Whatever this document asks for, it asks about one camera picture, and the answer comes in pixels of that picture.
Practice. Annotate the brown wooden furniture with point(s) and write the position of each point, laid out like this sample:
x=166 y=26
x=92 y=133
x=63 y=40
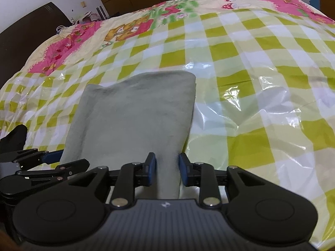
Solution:
x=327 y=1

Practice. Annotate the dark brown headboard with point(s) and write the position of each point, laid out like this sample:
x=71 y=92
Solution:
x=23 y=36

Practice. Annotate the pile of bedside clutter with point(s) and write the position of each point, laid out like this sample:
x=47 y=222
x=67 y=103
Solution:
x=85 y=18

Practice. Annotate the checkered cartoon print blanket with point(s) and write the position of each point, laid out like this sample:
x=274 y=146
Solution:
x=183 y=31

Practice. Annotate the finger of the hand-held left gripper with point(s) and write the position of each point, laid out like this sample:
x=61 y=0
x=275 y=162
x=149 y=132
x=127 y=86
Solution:
x=68 y=167
x=53 y=157

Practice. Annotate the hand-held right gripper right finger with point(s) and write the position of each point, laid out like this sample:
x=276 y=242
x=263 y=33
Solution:
x=183 y=170

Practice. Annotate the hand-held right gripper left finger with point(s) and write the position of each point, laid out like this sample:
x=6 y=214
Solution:
x=153 y=169

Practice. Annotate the grey-green pants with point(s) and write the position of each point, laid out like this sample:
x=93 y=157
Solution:
x=130 y=115

